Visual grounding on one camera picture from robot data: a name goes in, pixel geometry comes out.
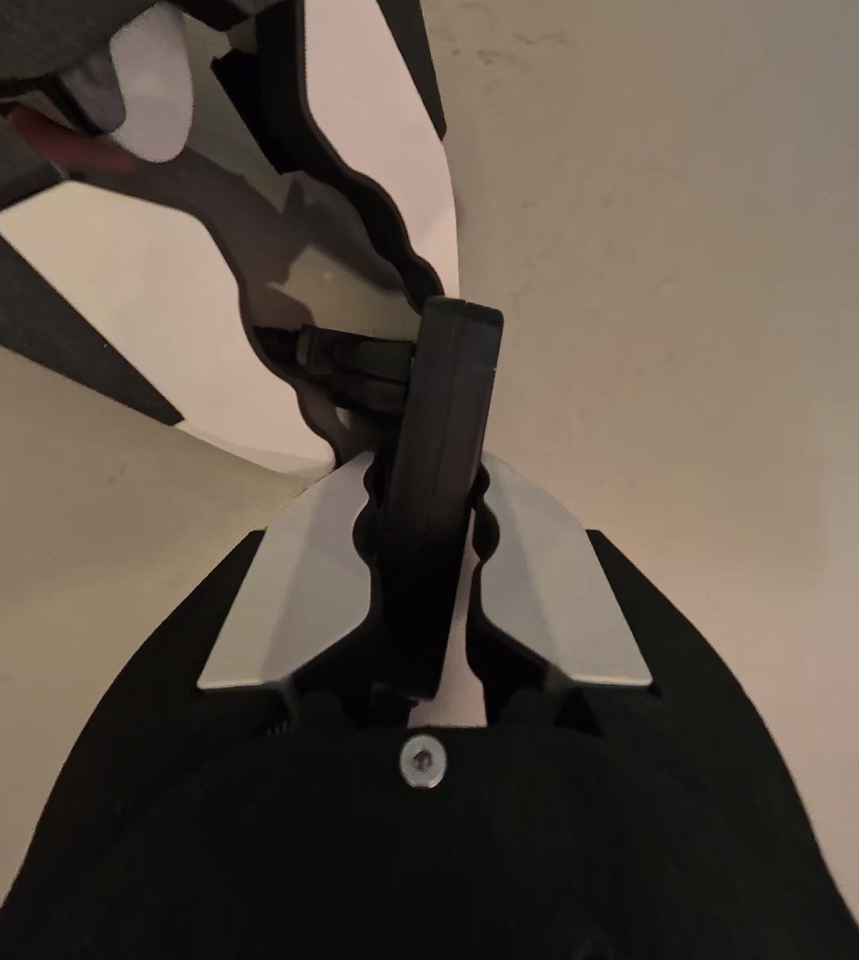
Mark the black power plug with cord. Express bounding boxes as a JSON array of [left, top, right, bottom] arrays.
[[253, 318, 419, 421]]

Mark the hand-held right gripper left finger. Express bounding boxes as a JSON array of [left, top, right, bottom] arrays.
[[197, 450, 386, 702]]

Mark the black power strip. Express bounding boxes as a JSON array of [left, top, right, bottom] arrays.
[[373, 296, 506, 702]]

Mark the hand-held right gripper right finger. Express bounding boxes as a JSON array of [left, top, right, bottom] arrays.
[[467, 452, 656, 695]]

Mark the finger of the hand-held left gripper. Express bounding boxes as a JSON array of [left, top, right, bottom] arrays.
[[210, 0, 464, 303], [0, 159, 362, 472]]

